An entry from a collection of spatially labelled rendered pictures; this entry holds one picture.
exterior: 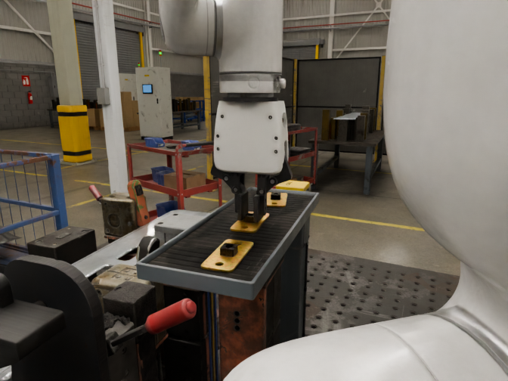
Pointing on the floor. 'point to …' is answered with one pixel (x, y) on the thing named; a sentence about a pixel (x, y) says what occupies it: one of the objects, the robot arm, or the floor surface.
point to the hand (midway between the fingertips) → (250, 205)
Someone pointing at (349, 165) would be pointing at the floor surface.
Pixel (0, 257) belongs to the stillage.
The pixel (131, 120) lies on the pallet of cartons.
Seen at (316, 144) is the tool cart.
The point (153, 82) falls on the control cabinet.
